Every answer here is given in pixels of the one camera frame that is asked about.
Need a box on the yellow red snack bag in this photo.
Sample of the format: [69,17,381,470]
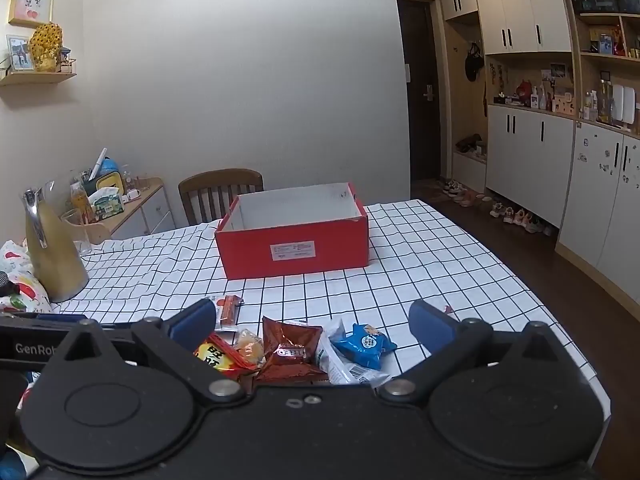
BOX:
[193,333,257,380]

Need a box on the orange white snack packet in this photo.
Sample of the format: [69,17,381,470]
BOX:
[212,295,243,333]

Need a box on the blue snack packet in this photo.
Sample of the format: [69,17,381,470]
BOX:
[332,324,397,370]

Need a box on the white plastic snack packet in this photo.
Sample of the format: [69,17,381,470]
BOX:
[316,318,392,388]

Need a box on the brown Oreo snack bag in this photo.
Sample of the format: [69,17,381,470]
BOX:
[255,316,328,385]

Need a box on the clear orange pastry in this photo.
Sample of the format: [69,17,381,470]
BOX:
[234,328,264,366]

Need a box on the colourful balloon gift bag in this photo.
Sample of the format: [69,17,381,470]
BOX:
[1,240,52,313]

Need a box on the gold thermos jug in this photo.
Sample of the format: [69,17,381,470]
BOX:
[22,180,89,304]

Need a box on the white black grid tablecloth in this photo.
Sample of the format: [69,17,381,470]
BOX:
[55,200,611,411]

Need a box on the clear drinking glass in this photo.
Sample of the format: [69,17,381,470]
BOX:
[61,208,92,257]

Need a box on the white drawer side cabinet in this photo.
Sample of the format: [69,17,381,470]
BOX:
[87,178,176,245]

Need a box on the orange juice bottle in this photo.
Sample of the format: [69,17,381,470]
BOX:
[70,181,96,224]

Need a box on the dark wooden chair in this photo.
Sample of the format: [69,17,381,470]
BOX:
[178,168,264,226]

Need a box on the green tissue box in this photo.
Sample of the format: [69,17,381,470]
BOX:
[89,186,124,221]

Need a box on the red cardboard box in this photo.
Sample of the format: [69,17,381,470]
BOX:
[215,183,369,280]

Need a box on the yellow blue storage bag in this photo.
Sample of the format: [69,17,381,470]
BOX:
[81,157,124,195]

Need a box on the black hanging bag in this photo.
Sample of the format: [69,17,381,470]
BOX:
[464,42,485,82]

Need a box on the golden ornament figure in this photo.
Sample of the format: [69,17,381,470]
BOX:
[28,23,63,73]

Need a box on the wooden wall shelf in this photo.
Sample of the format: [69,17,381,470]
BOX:
[0,58,76,87]

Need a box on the small photo frame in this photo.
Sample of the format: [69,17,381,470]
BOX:
[6,35,35,72]

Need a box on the white wooden wall cabinet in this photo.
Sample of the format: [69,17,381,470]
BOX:
[439,0,639,312]

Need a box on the framed wall picture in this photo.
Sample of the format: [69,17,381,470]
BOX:
[8,0,54,28]

